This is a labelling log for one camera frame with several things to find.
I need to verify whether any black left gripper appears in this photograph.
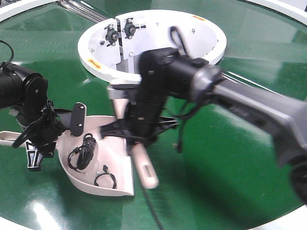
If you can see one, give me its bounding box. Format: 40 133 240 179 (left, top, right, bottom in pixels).
11 100 87 172

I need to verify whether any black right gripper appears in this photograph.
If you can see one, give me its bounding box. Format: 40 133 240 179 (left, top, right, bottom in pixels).
100 95 178 146

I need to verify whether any black USB cable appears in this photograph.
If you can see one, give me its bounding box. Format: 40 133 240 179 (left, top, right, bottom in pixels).
67 133 97 171

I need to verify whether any pink hand brush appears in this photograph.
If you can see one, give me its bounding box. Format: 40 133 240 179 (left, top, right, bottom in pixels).
110 79 160 190

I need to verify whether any small black looped cable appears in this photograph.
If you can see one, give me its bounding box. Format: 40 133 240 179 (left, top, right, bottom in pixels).
94 164 118 190

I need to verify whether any pink plastic dustpan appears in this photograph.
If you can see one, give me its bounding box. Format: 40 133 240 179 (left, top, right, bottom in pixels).
0 115 135 197

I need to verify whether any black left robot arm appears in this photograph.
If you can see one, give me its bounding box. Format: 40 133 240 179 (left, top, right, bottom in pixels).
0 62 86 172

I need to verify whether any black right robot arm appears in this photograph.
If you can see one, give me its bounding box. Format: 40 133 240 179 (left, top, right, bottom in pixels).
100 47 307 202

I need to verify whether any left steel roller strip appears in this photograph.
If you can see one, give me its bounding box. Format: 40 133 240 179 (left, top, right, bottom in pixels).
56 0 111 23

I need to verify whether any white outer rim left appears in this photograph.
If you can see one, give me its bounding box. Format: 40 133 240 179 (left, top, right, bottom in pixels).
0 0 56 22

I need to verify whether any white rim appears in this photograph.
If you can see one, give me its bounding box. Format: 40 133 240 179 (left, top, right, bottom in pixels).
0 0 56 22
245 0 307 25

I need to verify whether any white outer rim right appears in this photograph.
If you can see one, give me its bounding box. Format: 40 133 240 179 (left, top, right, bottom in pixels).
245 0 307 25

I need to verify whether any white central conveyor ring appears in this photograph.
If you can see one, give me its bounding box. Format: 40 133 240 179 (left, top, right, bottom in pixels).
77 9 227 84

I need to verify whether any left black bearing mount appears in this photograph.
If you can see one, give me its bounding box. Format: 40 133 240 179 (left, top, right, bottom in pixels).
105 24 119 47

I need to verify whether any black bearing mount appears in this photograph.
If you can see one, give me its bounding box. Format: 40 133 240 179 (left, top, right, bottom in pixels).
105 24 119 47
123 18 146 39

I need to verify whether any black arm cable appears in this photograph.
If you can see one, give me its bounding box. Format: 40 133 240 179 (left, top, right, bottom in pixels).
0 39 15 67

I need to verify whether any right black bearing mount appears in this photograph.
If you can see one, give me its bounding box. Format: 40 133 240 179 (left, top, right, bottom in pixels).
123 18 146 39

